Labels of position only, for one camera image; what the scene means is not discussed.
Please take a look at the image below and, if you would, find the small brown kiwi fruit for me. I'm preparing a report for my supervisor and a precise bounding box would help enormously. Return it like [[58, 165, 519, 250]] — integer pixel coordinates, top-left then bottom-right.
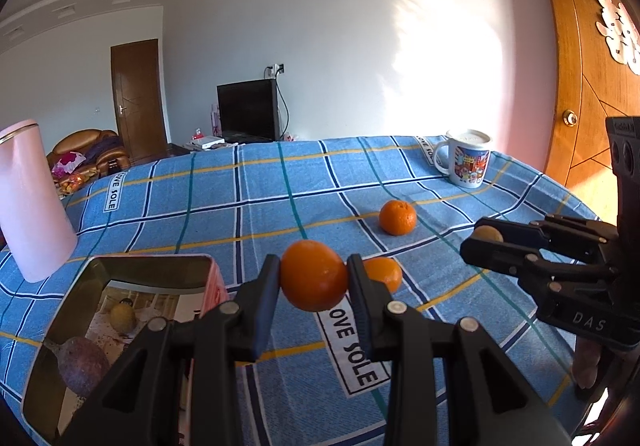
[[472, 225, 503, 242]]

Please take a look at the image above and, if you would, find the large purple round fruit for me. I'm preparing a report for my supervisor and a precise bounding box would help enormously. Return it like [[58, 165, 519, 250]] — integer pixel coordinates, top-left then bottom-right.
[[43, 336, 110, 398]]

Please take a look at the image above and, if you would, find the mandarin orange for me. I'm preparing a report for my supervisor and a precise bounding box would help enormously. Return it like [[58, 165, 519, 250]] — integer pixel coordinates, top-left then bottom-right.
[[378, 200, 418, 236]]

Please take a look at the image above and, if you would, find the large orange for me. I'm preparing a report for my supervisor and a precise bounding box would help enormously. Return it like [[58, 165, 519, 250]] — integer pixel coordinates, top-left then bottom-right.
[[279, 240, 348, 313]]

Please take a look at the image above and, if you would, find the right hand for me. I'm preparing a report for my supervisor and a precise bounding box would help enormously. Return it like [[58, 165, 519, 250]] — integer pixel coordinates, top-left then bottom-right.
[[572, 336, 611, 390]]

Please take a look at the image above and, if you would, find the small yellow fruit in tin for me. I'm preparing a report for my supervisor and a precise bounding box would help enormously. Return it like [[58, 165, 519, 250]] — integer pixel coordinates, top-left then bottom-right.
[[110, 302, 137, 334]]

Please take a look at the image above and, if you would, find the pink metal tin box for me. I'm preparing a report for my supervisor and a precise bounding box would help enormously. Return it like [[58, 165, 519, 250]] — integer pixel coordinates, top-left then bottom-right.
[[21, 254, 228, 445]]

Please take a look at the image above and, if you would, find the printed white ceramic mug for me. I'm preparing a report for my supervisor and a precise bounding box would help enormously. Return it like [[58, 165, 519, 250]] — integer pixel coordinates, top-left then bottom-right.
[[433, 130, 491, 189]]

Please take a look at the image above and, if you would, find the blue plaid tablecloth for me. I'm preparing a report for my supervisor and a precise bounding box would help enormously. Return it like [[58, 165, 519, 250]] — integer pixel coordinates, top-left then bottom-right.
[[1, 137, 588, 445]]

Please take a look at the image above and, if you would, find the orange wooden door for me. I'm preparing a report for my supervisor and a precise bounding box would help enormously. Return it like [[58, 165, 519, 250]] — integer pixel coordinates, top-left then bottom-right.
[[527, 0, 640, 222]]

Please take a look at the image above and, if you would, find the tv stand cabinet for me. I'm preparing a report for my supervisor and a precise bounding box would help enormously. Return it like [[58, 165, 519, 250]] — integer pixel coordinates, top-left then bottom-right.
[[167, 136, 236, 157]]

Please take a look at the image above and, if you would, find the brown leather armchair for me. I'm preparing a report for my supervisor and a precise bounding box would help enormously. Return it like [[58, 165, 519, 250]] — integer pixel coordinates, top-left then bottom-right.
[[47, 128, 131, 198]]

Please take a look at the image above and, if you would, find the black television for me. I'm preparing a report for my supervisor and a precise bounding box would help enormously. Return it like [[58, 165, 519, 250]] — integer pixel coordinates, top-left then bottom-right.
[[217, 79, 281, 143]]

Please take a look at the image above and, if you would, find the dark brown interior door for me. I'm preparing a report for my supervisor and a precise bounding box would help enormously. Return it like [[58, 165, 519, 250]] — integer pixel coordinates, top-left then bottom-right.
[[111, 39, 167, 163]]

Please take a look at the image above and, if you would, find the wall socket with cable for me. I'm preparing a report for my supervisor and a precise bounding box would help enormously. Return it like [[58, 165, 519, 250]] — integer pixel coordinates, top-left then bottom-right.
[[262, 64, 291, 140]]

